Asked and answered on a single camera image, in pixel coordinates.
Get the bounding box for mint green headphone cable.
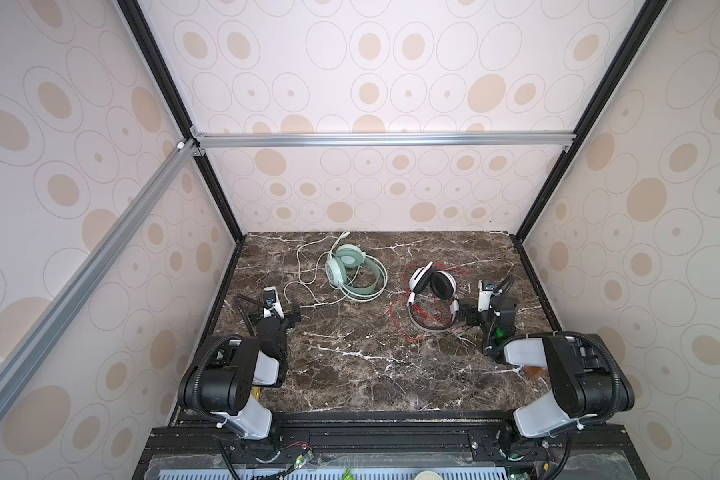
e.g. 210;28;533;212
283;231;352;308

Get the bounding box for mint green headphones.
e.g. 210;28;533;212
324;243;389;303

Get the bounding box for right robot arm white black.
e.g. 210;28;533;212
468;284;636;438

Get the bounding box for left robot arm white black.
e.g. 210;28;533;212
177;304;301;440

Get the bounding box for white black red headphones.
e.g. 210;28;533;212
406;262;460;334

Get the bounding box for amber bottle black cap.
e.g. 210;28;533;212
521;366;547;381

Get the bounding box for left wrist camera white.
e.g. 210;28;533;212
262;287;285;320

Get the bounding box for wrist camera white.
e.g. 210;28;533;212
477;280;495;312
262;287;285;320

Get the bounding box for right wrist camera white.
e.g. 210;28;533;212
477;280;495;312

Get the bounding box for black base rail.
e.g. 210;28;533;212
133;411;648;479

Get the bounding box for horizontal aluminium frame bar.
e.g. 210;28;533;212
196;131;576;149

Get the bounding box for left diagonal aluminium frame bar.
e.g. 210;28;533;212
0;138;198;422

